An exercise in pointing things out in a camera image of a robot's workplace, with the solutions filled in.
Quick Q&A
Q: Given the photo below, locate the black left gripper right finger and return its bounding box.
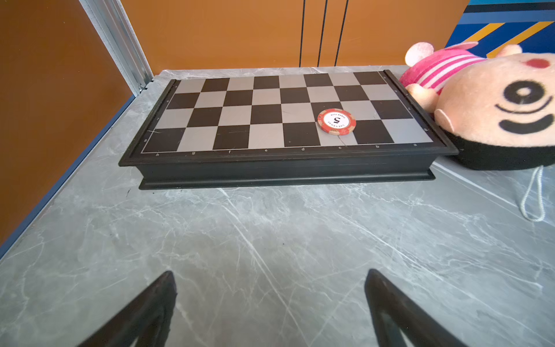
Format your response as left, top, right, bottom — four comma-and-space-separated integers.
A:
364, 269, 465, 346

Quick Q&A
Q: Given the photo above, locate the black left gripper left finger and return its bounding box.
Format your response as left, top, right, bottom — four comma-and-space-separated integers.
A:
80, 270, 177, 346

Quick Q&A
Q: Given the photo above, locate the black folding chess board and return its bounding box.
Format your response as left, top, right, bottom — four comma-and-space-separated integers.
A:
119, 70, 457, 189

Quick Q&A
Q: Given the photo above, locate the red white poker chip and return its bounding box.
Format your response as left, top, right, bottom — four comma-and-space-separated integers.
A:
317, 108, 356, 136

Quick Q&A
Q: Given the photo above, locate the pink plush doll head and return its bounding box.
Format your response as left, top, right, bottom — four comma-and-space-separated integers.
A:
400, 42, 554, 222

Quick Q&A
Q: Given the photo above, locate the aluminium corner post left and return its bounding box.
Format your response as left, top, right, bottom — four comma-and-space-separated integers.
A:
79, 0, 154, 96

